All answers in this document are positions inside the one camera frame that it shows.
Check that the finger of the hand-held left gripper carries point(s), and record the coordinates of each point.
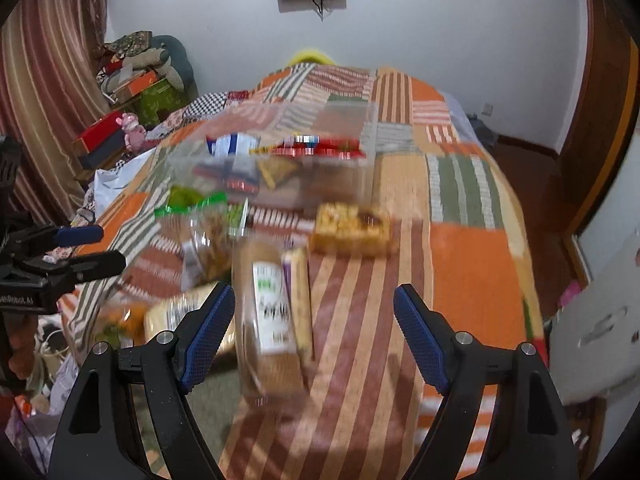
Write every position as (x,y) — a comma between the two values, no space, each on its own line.
(77,235)
(95,265)

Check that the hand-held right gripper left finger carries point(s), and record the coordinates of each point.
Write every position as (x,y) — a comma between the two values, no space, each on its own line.
(207,340)

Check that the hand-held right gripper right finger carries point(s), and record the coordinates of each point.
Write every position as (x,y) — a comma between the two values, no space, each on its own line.
(420,345)

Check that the brown bread packet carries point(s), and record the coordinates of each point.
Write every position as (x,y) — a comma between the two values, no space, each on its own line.
(270,320)

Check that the clear plastic storage box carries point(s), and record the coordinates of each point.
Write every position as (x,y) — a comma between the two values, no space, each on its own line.
(325,180)

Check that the orange snack bag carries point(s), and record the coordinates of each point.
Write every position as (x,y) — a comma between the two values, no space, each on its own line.
(125,322)

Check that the white cloth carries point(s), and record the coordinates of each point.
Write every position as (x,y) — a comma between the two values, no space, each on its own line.
(117,180)

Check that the green-topped clear snack bag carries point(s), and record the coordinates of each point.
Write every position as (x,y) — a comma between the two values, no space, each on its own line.
(207,245)

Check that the purple-edged biscuit packet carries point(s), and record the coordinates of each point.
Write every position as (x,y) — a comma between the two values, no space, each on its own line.
(299,300)

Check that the red flat box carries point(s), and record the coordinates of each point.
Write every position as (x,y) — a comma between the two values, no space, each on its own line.
(100,132)

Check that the pink plush toy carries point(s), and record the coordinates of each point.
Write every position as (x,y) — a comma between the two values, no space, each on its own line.
(131,130)

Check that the yellow pastry tray packet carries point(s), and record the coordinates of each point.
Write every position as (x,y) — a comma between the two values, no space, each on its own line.
(350,230)

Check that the green patterned box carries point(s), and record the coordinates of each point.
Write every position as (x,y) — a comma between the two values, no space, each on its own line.
(160,102)

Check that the dark red-banded snack packet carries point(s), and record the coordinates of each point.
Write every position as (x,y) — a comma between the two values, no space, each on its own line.
(227,177)

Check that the orange cardboard box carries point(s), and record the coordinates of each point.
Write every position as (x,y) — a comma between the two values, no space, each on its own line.
(136,86)

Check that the striped curtain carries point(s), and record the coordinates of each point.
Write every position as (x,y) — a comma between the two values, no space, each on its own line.
(45,70)

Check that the blue and white snack packet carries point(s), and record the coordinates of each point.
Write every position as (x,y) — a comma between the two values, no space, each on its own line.
(232,144)

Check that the brown snack packet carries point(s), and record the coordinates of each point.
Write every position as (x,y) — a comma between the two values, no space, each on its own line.
(277,172)

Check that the checkered cloth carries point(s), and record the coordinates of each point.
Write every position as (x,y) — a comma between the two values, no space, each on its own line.
(215,102)

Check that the pile of clothes and cushions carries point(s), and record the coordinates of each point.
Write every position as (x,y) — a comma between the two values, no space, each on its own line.
(150,57)

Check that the red striped snack packet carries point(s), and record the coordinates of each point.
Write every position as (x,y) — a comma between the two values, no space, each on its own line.
(320,146)

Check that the yellow round object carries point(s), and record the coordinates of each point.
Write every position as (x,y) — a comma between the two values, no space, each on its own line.
(310,56)

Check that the wooden door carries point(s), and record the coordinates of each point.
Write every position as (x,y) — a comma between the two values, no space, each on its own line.
(607,110)

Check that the wall socket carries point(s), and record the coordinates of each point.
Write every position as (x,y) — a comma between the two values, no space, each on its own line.
(487,109)

